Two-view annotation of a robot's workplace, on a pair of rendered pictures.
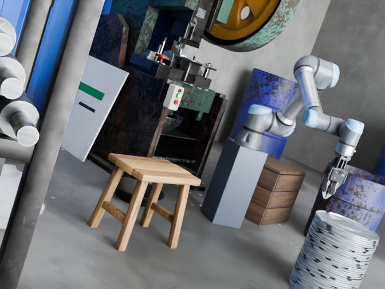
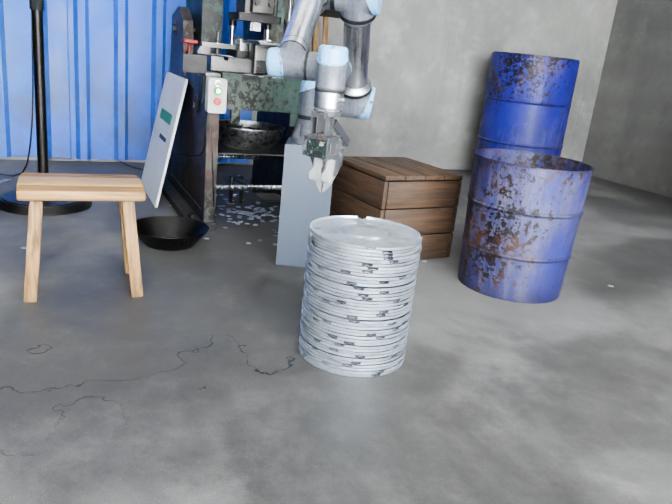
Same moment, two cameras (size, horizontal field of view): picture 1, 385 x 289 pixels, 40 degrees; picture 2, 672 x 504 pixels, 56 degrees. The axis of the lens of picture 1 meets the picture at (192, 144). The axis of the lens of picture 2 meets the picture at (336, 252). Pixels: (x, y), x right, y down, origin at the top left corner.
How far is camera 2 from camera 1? 155 cm
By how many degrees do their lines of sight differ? 24
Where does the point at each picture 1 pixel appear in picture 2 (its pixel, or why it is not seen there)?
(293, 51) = (578, 17)
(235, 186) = (295, 206)
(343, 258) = (333, 285)
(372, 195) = (529, 189)
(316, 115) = (277, 54)
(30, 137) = not seen: outside the picture
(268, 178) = (376, 190)
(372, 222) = (544, 237)
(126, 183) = (171, 224)
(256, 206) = not seen: hidden behind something
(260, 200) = not seen: hidden behind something
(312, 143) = (631, 149)
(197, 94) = (277, 88)
